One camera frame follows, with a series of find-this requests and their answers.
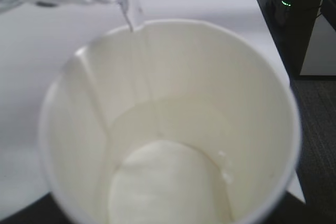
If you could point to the white paper cup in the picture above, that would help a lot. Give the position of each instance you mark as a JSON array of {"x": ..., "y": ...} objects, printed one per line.
[{"x": 181, "y": 121}]

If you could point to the black device with green light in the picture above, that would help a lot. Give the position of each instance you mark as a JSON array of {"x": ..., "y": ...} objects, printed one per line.
[{"x": 279, "y": 10}]

